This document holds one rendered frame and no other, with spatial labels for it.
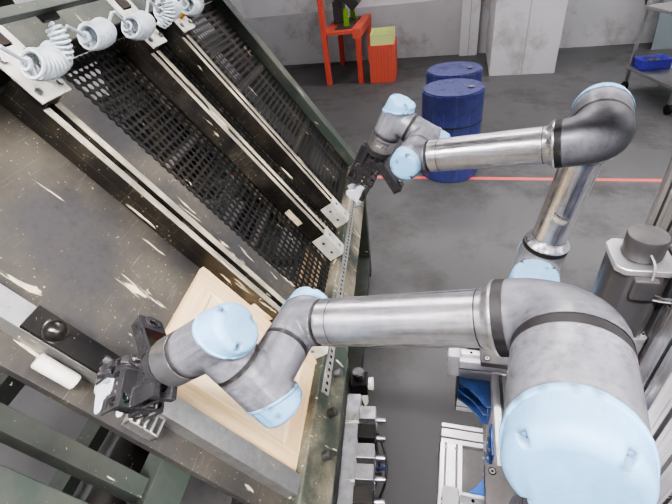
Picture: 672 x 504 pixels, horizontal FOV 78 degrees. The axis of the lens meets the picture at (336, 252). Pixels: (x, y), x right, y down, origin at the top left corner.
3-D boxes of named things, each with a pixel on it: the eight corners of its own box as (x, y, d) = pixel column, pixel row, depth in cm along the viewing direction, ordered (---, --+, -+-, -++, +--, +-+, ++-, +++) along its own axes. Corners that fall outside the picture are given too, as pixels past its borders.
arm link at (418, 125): (429, 171, 108) (393, 150, 109) (441, 153, 115) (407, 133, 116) (444, 147, 102) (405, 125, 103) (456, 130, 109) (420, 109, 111)
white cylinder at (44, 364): (27, 369, 74) (67, 392, 78) (34, 363, 73) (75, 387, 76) (38, 355, 77) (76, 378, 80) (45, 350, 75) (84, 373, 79)
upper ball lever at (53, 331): (52, 341, 77) (58, 348, 66) (32, 329, 75) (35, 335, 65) (67, 324, 78) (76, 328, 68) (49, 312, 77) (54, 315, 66)
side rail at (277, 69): (341, 171, 254) (355, 161, 249) (204, 10, 208) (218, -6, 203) (342, 165, 261) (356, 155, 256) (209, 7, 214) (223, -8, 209)
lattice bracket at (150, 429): (149, 441, 85) (157, 437, 84) (120, 425, 82) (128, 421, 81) (158, 423, 88) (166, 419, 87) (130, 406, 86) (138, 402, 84)
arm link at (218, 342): (251, 369, 52) (204, 323, 50) (198, 395, 57) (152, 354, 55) (272, 328, 59) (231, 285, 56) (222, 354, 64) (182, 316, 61)
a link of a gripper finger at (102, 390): (73, 421, 67) (102, 405, 63) (82, 384, 70) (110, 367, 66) (93, 423, 69) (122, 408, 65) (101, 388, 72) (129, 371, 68)
